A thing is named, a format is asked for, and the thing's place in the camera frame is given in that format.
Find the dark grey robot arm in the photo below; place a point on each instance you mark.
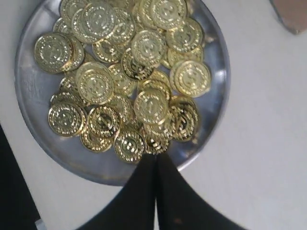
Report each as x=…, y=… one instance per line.
x=17, y=208

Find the round steel plate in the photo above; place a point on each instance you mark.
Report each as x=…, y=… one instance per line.
x=34, y=88

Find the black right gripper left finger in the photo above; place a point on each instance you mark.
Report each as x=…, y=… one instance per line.
x=133, y=208

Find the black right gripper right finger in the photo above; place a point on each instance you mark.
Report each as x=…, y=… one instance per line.
x=179, y=207

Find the brown cardboard slotted box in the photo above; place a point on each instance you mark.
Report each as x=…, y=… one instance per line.
x=292, y=14

